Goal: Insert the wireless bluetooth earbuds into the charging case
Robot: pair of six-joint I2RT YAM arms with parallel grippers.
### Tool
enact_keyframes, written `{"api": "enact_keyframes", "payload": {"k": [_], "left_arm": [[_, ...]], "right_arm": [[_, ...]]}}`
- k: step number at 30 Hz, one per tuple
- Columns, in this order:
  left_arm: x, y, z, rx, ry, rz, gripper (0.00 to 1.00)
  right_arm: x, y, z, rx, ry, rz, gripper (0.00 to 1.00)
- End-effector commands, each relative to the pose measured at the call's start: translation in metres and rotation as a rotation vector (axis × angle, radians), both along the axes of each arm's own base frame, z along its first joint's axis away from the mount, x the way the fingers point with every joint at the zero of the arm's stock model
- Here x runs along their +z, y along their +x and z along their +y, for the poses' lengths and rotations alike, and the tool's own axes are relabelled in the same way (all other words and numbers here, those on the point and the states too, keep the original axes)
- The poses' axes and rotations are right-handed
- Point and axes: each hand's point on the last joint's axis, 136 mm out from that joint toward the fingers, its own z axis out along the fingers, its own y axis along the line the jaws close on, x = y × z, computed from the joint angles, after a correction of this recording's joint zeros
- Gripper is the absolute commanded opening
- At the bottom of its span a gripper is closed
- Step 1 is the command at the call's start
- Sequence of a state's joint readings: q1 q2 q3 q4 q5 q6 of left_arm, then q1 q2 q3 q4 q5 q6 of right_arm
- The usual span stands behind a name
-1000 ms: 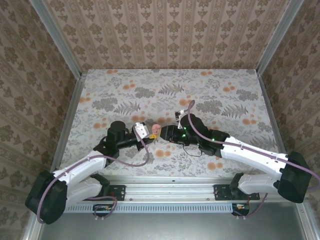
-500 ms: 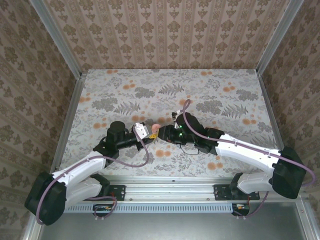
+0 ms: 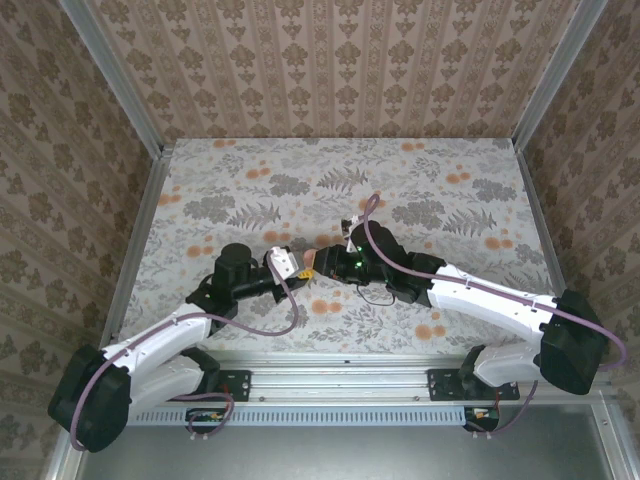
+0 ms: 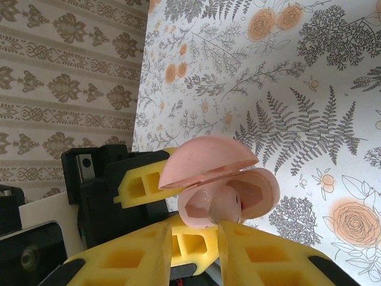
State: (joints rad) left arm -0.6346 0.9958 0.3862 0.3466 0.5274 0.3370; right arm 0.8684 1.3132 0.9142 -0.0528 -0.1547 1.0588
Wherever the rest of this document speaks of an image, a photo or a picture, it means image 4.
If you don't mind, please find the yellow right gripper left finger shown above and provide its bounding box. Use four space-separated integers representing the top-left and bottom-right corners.
37 222 173 286

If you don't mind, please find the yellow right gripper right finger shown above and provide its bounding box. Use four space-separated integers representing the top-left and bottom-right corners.
218 220 366 286

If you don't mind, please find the pink earbud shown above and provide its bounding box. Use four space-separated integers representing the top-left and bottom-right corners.
186 184 242 226

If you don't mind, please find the white earbud charging case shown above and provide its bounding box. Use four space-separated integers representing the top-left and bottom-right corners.
158 134 280 230

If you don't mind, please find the floral patterned table cover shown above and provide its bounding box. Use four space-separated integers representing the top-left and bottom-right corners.
130 0 381 286

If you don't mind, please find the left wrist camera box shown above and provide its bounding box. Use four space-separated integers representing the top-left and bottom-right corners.
0 192 83 286

